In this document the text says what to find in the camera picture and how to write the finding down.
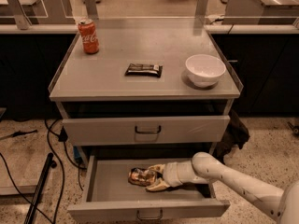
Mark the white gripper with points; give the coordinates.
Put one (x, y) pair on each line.
(170, 174)

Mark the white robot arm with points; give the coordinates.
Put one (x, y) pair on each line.
(281, 205)

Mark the open grey middle drawer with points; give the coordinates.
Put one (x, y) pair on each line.
(108, 196)

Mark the grey upper drawer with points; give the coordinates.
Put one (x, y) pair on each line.
(145, 130)

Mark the grey metal drawer cabinet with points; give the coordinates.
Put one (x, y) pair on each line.
(95, 86)

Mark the red coca-cola can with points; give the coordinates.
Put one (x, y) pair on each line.
(88, 34)

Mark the black cloth on floor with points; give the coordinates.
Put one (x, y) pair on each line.
(236, 134)

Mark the black snack bar wrapper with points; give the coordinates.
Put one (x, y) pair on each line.
(139, 69)

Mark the black pole on floor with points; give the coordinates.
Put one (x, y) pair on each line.
(38, 191)

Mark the white bowl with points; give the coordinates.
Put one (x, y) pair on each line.
(204, 70)

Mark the grey desk top right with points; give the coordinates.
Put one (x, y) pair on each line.
(261, 12)

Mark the grey desk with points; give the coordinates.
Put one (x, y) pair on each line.
(38, 11)
(261, 12)

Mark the grey desk top left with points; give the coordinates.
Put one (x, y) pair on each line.
(38, 11)

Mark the clear acrylic barrier panel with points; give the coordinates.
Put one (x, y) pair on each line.
(214, 14)

